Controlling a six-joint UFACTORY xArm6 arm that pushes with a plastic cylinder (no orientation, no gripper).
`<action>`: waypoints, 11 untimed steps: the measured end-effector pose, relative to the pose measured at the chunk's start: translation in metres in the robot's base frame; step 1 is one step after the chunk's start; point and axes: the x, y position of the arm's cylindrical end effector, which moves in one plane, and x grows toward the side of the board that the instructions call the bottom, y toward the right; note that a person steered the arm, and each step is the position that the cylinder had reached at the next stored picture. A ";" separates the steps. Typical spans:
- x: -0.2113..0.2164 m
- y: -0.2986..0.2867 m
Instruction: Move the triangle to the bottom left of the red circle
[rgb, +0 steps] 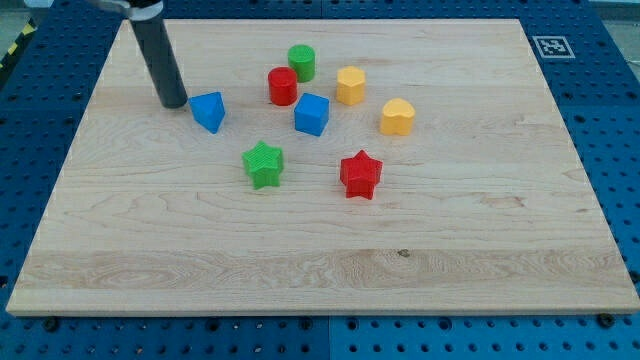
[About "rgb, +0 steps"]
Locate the yellow hexagon block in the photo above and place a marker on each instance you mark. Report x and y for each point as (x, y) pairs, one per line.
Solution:
(351, 85)

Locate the light wooden board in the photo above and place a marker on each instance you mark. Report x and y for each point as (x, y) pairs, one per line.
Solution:
(484, 209)

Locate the white fiducial marker tag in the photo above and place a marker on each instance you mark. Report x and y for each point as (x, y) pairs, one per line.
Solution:
(553, 47)

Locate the blue cube block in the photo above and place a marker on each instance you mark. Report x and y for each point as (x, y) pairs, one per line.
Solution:
(311, 114)

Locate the red star block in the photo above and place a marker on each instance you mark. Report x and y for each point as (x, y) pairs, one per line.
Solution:
(360, 175)

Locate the green star block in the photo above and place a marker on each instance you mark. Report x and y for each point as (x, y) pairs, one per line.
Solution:
(263, 164)

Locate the yellow heart block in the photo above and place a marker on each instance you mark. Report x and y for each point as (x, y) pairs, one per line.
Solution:
(397, 117)

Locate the green cylinder block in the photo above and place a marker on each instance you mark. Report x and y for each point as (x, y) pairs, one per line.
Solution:
(302, 59)

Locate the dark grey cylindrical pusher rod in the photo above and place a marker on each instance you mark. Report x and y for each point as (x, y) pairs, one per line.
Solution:
(157, 51)

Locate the blue triangle block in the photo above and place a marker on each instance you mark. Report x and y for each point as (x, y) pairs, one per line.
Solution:
(208, 110)

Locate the red cylinder block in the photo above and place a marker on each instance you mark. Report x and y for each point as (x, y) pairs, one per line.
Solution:
(282, 82)

